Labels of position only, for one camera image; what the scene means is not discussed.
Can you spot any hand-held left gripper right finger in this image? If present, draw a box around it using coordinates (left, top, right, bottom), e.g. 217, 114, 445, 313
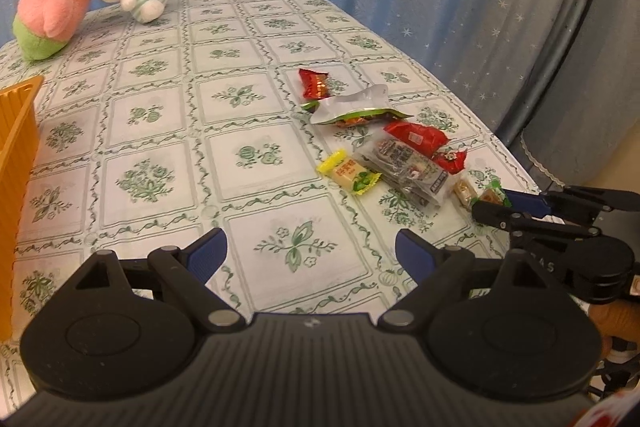
377, 229, 566, 332

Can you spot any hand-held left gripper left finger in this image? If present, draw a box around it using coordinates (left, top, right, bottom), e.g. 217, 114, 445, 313
75, 228, 246, 333

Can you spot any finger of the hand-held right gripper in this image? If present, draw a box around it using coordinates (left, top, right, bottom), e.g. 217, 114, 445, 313
471, 201, 602, 242
504, 185, 640, 228

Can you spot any orange green candy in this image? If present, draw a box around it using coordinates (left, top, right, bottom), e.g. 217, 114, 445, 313
477, 179, 513, 208

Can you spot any beige candy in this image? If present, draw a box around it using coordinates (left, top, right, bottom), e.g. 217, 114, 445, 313
452, 179, 477, 208

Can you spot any small red candy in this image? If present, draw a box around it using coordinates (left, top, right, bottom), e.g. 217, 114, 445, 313
434, 147, 469, 176

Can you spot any grey clear snack packet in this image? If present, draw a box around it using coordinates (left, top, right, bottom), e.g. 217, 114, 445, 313
357, 133, 463, 210

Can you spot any yellow snack packet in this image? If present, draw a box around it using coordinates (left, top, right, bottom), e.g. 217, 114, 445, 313
316, 149, 383, 196

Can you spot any large red snack packet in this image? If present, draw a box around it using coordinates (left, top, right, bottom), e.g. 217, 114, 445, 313
384, 119, 449, 158

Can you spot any orange plastic tray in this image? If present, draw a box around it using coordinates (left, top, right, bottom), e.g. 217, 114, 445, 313
0, 76, 45, 340

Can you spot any person's right hand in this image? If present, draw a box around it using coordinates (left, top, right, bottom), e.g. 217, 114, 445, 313
589, 296, 640, 339

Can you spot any grey lace-trimmed curtain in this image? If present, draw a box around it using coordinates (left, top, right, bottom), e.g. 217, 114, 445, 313
492, 0, 640, 188

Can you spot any silver green snack packet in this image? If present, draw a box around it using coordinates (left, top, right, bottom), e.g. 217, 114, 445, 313
301, 84, 414, 128

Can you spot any red gold candy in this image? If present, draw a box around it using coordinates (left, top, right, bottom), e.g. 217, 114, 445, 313
299, 68, 334, 101

